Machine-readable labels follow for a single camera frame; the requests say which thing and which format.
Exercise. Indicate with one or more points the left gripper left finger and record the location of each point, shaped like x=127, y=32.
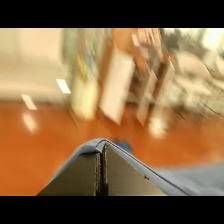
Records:
x=78, y=176

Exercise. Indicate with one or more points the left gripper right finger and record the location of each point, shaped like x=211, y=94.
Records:
x=126, y=178

